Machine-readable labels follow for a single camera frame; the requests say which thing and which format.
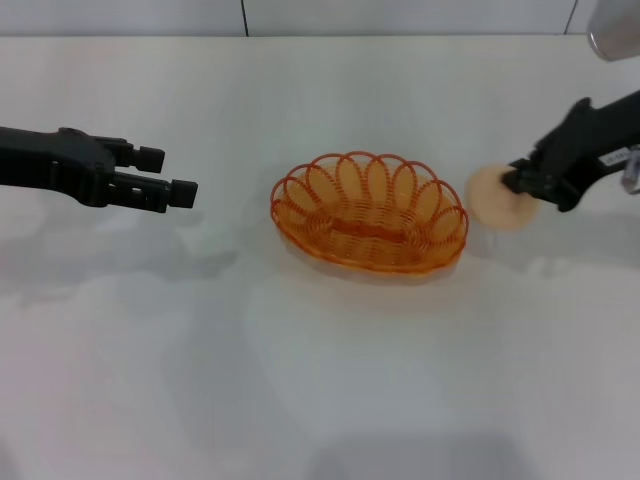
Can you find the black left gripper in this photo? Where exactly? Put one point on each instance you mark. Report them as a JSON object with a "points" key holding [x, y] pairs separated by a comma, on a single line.
{"points": [[60, 160]]}

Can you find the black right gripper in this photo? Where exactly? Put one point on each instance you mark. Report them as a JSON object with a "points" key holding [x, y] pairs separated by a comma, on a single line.
{"points": [[585, 145]]}

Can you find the beige steamed bun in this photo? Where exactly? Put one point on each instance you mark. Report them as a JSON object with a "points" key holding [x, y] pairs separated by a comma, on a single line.
{"points": [[487, 200]]}

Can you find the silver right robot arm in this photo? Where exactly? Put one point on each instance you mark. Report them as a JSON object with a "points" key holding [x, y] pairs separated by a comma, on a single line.
{"points": [[617, 30]]}

